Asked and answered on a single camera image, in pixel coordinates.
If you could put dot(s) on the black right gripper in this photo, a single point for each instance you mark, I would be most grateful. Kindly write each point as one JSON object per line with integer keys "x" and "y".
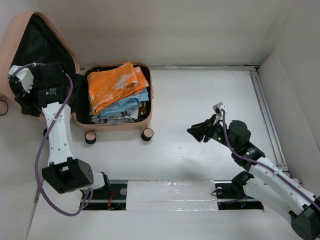
{"x": 199, "y": 130}

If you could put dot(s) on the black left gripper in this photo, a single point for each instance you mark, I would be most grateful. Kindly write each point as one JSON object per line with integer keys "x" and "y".
{"x": 29, "y": 105}

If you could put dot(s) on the pink hard-shell suitcase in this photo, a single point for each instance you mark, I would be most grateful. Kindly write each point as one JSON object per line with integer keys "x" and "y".
{"x": 32, "y": 38}

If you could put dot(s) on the black white newspaper print cloth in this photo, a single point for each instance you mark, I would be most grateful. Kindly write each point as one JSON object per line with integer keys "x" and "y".
{"x": 122, "y": 117}

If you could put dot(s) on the light blue cloth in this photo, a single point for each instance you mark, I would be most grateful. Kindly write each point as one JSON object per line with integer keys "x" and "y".
{"x": 125, "y": 104}

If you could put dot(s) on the orange white tie-dye cloth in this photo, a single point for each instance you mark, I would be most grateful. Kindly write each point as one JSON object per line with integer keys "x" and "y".
{"x": 109, "y": 86}

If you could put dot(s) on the mustard brown cloth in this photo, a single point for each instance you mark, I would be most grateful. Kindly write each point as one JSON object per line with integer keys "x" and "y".
{"x": 142, "y": 109}

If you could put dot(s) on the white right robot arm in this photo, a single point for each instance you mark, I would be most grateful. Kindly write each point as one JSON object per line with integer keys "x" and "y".
{"x": 261, "y": 179}

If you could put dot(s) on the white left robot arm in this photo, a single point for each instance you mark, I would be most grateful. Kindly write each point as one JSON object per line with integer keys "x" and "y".
{"x": 64, "y": 172}

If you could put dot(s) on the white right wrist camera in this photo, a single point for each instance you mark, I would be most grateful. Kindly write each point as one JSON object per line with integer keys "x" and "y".
{"x": 219, "y": 108}

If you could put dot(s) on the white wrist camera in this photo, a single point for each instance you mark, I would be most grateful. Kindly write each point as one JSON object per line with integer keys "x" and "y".
{"x": 219, "y": 108}
{"x": 24, "y": 76}

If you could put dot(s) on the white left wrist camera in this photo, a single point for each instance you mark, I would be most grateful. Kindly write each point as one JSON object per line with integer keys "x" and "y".
{"x": 24, "y": 76}

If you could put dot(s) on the aluminium frame rail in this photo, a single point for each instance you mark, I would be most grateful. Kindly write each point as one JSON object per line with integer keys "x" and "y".
{"x": 277, "y": 152}

